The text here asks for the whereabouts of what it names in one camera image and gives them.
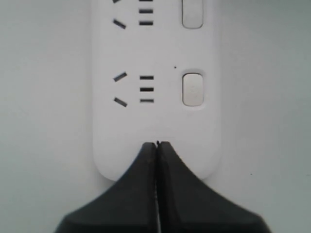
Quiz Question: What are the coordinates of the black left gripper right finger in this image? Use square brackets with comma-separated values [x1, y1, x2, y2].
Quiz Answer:
[156, 142, 271, 233]

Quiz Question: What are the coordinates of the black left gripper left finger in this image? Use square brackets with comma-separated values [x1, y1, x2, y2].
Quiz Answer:
[55, 143, 158, 233]

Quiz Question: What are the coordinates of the white five-outlet power strip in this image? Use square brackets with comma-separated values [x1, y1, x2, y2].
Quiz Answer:
[91, 0, 221, 181]

